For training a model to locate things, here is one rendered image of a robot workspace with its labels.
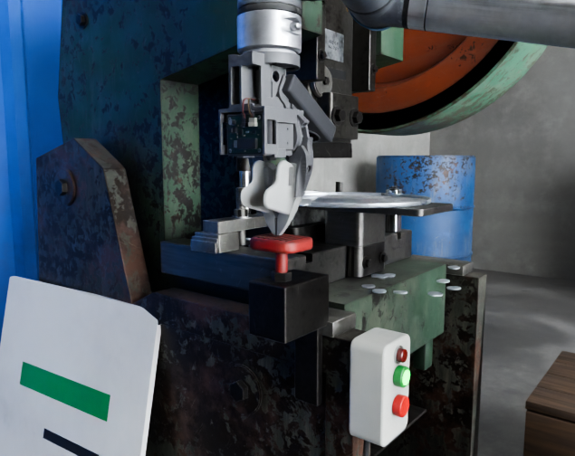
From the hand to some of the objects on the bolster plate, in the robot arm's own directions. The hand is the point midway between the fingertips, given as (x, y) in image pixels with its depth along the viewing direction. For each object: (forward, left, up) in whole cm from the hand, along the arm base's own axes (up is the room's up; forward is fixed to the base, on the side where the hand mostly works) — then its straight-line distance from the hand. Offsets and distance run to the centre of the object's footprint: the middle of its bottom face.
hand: (281, 223), depth 66 cm
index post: (-6, -51, -7) cm, 52 cm away
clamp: (+17, -22, -7) cm, 29 cm away
